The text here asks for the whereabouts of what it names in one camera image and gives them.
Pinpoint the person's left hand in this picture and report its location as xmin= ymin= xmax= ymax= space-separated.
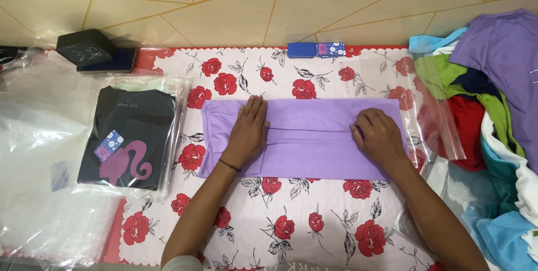
xmin=221 ymin=95 xmax=271 ymax=172

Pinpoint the person's right hand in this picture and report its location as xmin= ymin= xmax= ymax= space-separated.
xmin=350 ymin=108 xmax=408 ymax=168

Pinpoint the purple t-shirt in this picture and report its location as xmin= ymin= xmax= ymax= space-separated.
xmin=197 ymin=98 xmax=409 ymax=182

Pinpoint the black thread wristband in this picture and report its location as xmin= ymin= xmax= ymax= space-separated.
xmin=218 ymin=158 xmax=243 ymax=174

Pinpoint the clear plastic bag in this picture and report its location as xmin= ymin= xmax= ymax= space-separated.
xmin=410 ymin=48 xmax=467 ymax=163

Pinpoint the stack of plain blue cards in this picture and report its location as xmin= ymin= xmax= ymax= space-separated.
xmin=287 ymin=43 xmax=317 ymax=59

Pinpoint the stack of floral blue cards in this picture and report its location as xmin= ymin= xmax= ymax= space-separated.
xmin=315 ymin=43 xmax=347 ymax=58

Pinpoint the white cloth with red roses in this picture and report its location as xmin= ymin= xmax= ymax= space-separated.
xmin=101 ymin=45 xmax=447 ymax=271

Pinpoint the stack of bagged shirts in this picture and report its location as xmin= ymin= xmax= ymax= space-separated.
xmin=73 ymin=74 xmax=194 ymax=203

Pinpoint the heap of colourful clothes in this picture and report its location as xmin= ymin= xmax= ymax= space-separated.
xmin=409 ymin=8 xmax=538 ymax=271

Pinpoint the blue floral tag card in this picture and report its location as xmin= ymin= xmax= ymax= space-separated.
xmin=94 ymin=130 xmax=125 ymax=162

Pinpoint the dark blue phone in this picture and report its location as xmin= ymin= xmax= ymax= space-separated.
xmin=76 ymin=48 xmax=138 ymax=74

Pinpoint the black digital clock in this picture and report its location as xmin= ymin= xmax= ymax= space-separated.
xmin=56 ymin=29 xmax=117 ymax=67

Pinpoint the pile of clear plastic bags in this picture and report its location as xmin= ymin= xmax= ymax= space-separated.
xmin=0 ymin=46 xmax=127 ymax=268

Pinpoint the black plastic object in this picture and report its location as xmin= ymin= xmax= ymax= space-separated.
xmin=0 ymin=45 xmax=45 ymax=60

